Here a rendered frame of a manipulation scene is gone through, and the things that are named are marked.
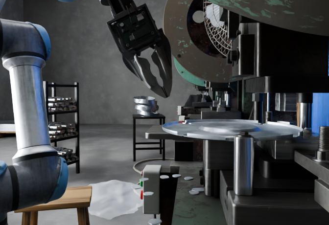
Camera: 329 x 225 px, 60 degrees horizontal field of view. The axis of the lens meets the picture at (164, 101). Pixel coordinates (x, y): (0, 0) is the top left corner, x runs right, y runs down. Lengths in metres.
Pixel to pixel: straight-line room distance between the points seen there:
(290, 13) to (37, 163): 0.70
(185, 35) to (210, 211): 1.55
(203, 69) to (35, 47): 1.26
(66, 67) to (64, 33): 0.88
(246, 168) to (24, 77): 0.66
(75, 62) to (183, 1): 6.04
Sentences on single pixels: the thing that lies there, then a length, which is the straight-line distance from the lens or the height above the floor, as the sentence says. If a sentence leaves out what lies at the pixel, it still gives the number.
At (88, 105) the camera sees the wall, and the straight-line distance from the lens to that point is 7.70.
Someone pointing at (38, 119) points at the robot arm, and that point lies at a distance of 0.87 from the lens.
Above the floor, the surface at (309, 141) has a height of 0.77.
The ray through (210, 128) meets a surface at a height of 0.79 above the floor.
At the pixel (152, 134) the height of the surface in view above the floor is 0.78.
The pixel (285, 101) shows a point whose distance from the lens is 0.63.
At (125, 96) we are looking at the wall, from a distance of 7.42.
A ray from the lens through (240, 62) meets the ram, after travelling 0.59.
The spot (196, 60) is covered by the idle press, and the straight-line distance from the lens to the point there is 1.95.
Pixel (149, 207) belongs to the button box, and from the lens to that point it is 0.90.
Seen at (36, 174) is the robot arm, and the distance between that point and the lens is 0.83.
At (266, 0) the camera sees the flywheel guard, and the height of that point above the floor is 0.95.
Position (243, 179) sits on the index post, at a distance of 0.46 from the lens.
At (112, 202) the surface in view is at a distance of 2.01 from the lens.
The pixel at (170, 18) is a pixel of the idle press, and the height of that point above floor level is 1.35.
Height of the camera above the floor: 0.86
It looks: 2 degrees down
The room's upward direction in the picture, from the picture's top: straight up
